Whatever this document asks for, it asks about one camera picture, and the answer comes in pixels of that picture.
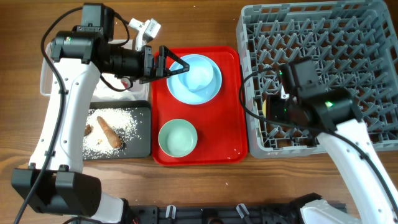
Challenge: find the yellow plastic cup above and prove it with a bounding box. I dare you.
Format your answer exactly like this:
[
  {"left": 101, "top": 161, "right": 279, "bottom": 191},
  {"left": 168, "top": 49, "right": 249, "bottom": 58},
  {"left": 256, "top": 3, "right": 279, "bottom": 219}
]
[{"left": 262, "top": 100, "right": 267, "bottom": 116}]

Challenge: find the white rice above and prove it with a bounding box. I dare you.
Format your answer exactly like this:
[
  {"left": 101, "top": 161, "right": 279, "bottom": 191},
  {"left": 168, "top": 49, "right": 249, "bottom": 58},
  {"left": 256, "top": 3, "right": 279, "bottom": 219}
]
[{"left": 83, "top": 108, "right": 140, "bottom": 160}]

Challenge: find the light blue plate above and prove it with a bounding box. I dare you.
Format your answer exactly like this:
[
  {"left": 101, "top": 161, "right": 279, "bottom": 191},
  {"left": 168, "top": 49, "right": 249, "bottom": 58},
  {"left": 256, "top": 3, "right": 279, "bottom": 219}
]
[{"left": 167, "top": 55, "right": 222, "bottom": 105}]

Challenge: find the black plastic tray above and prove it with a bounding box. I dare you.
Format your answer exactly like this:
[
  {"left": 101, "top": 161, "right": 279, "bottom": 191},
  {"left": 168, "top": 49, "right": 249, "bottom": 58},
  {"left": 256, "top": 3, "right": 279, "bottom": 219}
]
[{"left": 89, "top": 101, "right": 151, "bottom": 159}]

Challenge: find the green bowl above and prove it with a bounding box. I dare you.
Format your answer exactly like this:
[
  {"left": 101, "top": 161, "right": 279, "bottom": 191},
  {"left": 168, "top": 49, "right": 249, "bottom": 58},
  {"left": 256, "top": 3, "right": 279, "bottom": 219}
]
[{"left": 158, "top": 119, "right": 198, "bottom": 158}]

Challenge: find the clear plastic bin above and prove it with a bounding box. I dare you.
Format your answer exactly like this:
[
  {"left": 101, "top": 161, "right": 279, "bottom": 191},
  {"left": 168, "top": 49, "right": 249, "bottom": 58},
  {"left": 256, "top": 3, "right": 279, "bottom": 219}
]
[{"left": 40, "top": 40, "right": 150, "bottom": 101}]

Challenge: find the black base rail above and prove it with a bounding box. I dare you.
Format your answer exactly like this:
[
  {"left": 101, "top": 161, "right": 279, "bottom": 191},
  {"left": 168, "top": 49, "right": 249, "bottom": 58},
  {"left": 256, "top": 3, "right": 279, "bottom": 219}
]
[{"left": 130, "top": 203, "right": 304, "bottom": 224}]

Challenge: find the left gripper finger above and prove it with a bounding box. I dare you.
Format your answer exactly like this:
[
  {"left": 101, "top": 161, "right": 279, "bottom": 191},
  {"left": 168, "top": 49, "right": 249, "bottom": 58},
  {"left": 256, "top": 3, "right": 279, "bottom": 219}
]
[
  {"left": 158, "top": 45, "right": 190, "bottom": 70},
  {"left": 162, "top": 67, "right": 189, "bottom": 78}
]

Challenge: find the red plastic tray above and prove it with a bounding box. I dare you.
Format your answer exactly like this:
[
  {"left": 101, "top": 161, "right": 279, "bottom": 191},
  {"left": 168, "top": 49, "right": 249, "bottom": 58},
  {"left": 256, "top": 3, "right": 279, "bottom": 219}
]
[{"left": 151, "top": 46, "right": 248, "bottom": 166}]

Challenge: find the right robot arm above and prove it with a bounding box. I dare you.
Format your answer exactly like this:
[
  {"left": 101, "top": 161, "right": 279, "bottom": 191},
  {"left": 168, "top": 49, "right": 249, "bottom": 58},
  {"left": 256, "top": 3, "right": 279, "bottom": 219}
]
[{"left": 267, "top": 57, "right": 397, "bottom": 223}]

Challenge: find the red candy wrapper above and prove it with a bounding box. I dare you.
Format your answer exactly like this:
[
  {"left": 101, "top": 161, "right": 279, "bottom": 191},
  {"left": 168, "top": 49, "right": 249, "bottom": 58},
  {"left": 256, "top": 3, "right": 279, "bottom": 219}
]
[{"left": 121, "top": 77, "right": 133, "bottom": 90}]

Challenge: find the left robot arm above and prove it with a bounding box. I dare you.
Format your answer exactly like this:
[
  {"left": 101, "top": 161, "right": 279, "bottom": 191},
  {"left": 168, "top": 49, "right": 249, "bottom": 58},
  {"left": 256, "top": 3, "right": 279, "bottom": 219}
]
[{"left": 11, "top": 3, "right": 178, "bottom": 223}]

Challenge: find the white napkin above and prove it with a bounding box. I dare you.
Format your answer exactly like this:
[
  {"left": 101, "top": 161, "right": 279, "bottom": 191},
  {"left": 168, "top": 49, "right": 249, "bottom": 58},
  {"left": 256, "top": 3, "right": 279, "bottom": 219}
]
[{"left": 91, "top": 81, "right": 136, "bottom": 102}]

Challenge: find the grey dishwasher rack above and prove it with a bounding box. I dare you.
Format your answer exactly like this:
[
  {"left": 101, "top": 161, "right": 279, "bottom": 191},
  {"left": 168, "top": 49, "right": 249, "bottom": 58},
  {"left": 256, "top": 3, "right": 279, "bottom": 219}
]
[{"left": 236, "top": 1, "right": 397, "bottom": 159}]

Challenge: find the brown sweet potato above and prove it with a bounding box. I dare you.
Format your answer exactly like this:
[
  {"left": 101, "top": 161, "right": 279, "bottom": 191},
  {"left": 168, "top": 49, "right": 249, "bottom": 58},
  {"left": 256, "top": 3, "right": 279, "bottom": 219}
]
[{"left": 97, "top": 116, "right": 123, "bottom": 149}]

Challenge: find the brown food chunk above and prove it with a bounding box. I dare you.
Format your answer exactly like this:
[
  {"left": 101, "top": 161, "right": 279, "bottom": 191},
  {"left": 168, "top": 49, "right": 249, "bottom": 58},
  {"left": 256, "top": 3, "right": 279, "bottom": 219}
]
[{"left": 84, "top": 124, "right": 92, "bottom": 136}]

